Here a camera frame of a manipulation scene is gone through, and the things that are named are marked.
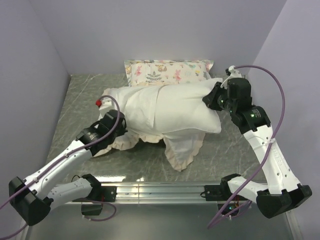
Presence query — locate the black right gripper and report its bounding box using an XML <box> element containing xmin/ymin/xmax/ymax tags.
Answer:
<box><xmin>203</xmin><ymin>81</ymin><xmax>237</xmax><ymax>114</ymax></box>

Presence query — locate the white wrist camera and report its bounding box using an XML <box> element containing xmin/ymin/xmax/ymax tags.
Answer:
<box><xmin>221</xmin><ymin>65</ymin><xmax>243</xmax><ymax>89</ymax></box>
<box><xmin>95</xmin><ymin>98</ymin><xmax>114</xmax><ymax>116</ymax></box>

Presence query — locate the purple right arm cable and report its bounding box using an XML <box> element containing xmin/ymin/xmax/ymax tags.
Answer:
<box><xmin>207</xmin><ymin>64</ymin><xmax>286</xmax><ymax>229</ymax></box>

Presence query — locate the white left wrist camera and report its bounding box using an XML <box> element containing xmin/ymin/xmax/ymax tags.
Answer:
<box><xmin>95</xmin><ymin>98</ymin><xmax>114</xmax><ymax>116</ymax></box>

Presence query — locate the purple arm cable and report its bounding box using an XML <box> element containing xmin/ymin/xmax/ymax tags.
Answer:
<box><xmin>0</xmin><ymin>95</ymin><xmax>121</xmax><ymax>238</ymax></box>
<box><xmin>207</xmin><ymin>64</ymin><xmax>286</xmax><ymax>229</ymax></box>

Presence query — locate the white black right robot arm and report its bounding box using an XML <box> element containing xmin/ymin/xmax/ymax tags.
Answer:
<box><xmin>202</xmin><ymin>77</ymin><xmax>312</xmax><ymax>219</ymax></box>

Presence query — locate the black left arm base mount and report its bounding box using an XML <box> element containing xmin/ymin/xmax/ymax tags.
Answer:
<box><xmin>80</xmin><ymin>186</ymin><xmax>117</xmax><ymax>222</ymax></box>

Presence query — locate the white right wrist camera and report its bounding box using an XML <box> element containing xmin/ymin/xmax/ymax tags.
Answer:
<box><xmin>221</xmin><ymin>65</ymin><xmax>243</xmax><ymax>89</ymax></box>

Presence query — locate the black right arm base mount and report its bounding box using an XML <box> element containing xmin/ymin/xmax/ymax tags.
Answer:
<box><xmin>200</xmin><ymin>185</ymin><xmax>252</xmax><ymax>219</ymax></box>

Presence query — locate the white pillow with cream ruffle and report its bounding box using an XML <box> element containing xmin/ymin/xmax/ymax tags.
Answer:
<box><xmin>94</xmin><ymin>85</ymin><xmax>206</xmax><ymax>172</ymax></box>

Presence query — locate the aluminium right side rail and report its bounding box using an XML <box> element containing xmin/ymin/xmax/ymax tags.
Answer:
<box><xmin>238</xmin><ymin>74</ymin><xmax>277</xmax><ymax>181</ymax></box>

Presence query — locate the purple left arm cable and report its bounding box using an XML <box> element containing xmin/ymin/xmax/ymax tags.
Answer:
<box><xmin>0</xmin><ymin>95</ymin><xmax>121</xmax><ymax>238</ymax></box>

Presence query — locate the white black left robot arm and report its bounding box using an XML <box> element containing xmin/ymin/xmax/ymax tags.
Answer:
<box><xmin>8</xmin><ymin>110</ymin><xmax>127</xmax><ymax>226</ymax></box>

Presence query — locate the aluminium front rail frame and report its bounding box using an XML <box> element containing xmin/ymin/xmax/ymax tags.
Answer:
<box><xmin>17</xmin><ymin>182</ymin><xmax>303</xmax><ymax>240</ymax></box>

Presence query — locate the plain white pillow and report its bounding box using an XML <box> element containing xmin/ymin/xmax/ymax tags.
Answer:
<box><xmin>154</xmin><ymin>78</ymin><xmax>222</xmax><ymax>134</ymax></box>

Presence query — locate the animal print patterned pillow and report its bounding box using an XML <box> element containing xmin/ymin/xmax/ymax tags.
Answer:
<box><xmin>124</xmin><ymin>59</ymin><xmax>214</xmax><ymax>86</ymax></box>

